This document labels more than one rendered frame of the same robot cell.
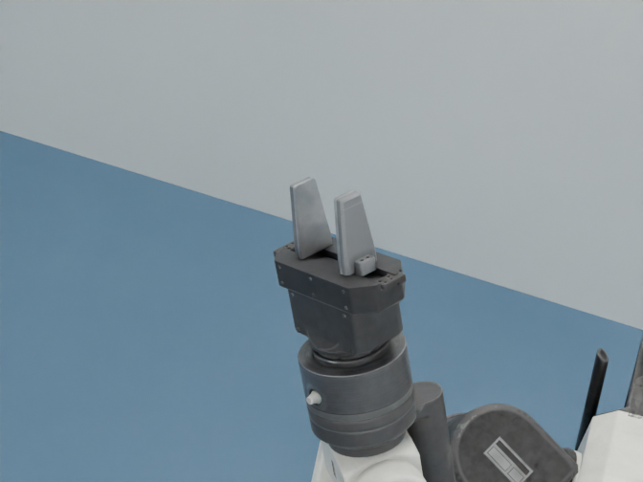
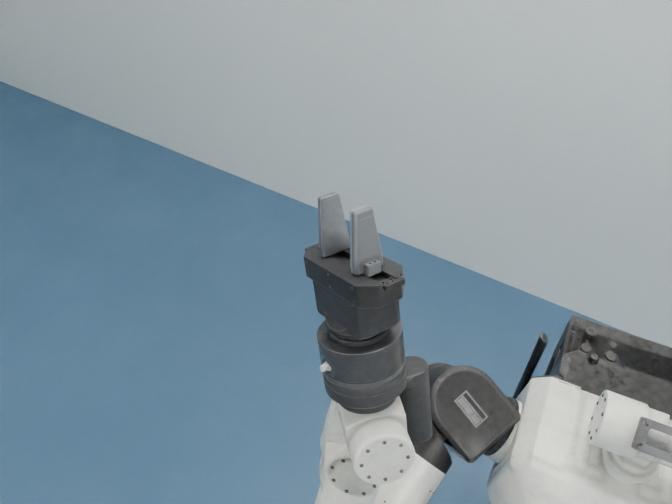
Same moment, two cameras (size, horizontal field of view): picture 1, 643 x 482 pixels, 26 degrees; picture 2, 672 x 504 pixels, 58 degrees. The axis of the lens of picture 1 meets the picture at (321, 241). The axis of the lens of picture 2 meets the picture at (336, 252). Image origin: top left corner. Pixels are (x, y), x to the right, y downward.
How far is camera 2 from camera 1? 0.50 m
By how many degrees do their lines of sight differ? 5
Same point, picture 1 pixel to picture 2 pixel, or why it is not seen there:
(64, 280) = (240, 246)
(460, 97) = (452, 165)
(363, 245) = (372, 251)
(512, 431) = (475, 387)
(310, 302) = (328, 292)
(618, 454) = (550, 410)
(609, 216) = (527, 235)
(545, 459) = (498, 409)
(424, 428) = (411, 394)
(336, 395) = (342, 368)
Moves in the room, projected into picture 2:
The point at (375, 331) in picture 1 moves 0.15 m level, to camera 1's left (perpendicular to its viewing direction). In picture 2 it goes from (377, 321) to (220, 307)
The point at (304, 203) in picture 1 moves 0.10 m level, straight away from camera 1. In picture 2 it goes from (329, 212) to (338, 147)
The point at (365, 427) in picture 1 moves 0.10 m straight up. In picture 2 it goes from (363, 394) to (367, 337)
